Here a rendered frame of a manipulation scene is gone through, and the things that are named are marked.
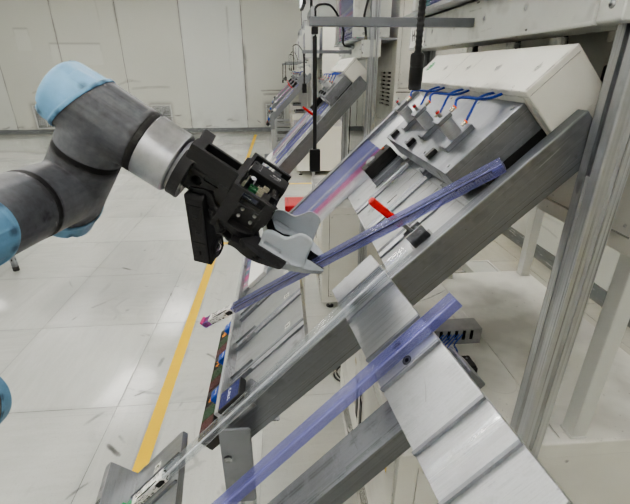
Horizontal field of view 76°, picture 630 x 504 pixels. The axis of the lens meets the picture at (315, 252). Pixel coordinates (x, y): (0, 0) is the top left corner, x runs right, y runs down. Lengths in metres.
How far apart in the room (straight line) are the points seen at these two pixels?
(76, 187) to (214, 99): 8.95
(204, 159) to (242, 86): 8.90
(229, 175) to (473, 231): 0.34
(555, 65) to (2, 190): 0.62
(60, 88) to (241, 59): 8.88
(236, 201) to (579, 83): 0.46
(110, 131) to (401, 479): 0.76
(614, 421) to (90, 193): 1.01
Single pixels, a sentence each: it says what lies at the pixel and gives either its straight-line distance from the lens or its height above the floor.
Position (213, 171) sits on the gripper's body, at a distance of 0.47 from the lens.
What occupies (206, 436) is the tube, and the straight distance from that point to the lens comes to 0.58.
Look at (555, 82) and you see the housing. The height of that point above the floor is 1.25.
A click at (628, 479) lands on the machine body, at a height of 0.50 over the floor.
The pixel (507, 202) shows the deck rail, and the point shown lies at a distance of 0.61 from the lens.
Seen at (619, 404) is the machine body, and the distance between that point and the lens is 1.11.
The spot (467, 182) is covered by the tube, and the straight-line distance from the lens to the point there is 0.43.
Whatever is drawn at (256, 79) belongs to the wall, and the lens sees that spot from 9.33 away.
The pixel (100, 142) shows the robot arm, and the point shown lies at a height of 1.19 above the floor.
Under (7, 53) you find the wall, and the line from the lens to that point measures 10.72.
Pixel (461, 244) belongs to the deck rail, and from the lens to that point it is 0.61.
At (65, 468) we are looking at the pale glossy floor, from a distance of 1.81.
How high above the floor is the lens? 1.26
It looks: 24 degrees down
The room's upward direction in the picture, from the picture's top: straight up
